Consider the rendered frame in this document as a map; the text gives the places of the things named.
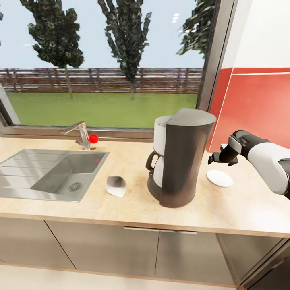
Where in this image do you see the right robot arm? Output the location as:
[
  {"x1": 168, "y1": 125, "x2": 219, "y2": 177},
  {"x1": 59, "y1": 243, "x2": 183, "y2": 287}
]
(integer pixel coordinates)
[{"x1": 208, "y1": 130, "x2": 290, "y2": 200}]

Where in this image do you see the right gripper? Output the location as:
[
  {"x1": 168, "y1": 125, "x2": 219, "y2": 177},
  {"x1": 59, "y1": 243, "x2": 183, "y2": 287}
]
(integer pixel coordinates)
[{"x1": 208, "y1": 148, "x2": 238, "y2": 165}]

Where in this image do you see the saucer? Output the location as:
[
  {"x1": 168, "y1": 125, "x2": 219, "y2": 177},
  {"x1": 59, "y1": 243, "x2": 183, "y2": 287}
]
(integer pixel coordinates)
[{"x1": 207, "y1": 170, "x2": 233, "y2": 187}]

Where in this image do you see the paper coffee filter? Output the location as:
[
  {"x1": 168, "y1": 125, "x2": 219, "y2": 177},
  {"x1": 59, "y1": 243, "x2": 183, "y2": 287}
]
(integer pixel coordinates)
[{"x1": 106, "y1": 176, "x2": 126, "y2": 197}]

